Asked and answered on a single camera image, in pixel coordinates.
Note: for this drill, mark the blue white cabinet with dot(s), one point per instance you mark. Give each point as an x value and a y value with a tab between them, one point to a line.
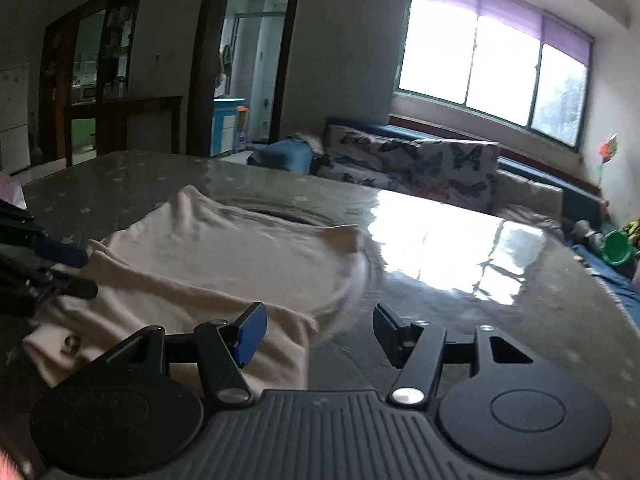
225	127

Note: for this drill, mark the yellow green stuffed toy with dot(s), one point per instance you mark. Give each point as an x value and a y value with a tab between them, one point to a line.
632	230

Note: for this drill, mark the cream long-sleeved garment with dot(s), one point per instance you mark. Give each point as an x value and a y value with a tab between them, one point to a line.
200	255

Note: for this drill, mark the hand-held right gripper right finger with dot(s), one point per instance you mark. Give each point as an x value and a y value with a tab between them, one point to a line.
387	332

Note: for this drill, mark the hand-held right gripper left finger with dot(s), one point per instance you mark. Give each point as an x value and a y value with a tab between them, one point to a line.
252	332

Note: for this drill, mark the silver microwave oven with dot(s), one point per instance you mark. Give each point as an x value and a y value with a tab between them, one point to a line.
88	92

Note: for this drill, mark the green framed window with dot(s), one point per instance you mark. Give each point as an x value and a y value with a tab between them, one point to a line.
440	50

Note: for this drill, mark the blue quilted blanket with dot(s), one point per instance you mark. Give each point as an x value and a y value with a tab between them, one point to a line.
280	157

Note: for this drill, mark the green plastic bucket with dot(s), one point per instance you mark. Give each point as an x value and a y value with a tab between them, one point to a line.
617	250

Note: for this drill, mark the colourful pinwheel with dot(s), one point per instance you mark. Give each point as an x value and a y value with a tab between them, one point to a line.
607	152

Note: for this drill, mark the dark wooden shelf cabinet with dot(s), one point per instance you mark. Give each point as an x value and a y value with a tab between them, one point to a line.
60	60

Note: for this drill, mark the dark wooden console table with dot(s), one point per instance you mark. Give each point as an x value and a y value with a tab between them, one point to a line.
150	105

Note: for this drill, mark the plain beige cushion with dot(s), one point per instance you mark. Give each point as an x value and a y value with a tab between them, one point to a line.
530	195

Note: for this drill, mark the dark wooden door frame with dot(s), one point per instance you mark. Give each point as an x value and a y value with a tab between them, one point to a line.
205	60

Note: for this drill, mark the round black induction cooktop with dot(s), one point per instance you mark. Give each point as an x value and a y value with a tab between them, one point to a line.
295	218

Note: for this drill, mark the beige towel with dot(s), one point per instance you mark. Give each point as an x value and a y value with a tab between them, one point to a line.
310	141

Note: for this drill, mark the orange lidded white container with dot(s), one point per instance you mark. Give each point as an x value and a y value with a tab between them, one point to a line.
243	109

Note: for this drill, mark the purple roller blind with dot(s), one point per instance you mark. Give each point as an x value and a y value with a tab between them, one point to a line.
510	15

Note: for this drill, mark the white refrigerator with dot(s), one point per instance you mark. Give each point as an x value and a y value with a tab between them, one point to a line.
15	110

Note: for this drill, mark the hanging grey cloth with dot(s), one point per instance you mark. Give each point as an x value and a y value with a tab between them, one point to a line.
226	62

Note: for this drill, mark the grey stuffed toy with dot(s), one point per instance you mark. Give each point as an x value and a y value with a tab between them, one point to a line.
585	232

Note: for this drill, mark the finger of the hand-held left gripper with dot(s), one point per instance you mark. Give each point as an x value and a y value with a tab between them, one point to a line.
67	256
80	287

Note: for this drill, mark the pink white paper bag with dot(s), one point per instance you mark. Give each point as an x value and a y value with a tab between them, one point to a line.
10	190

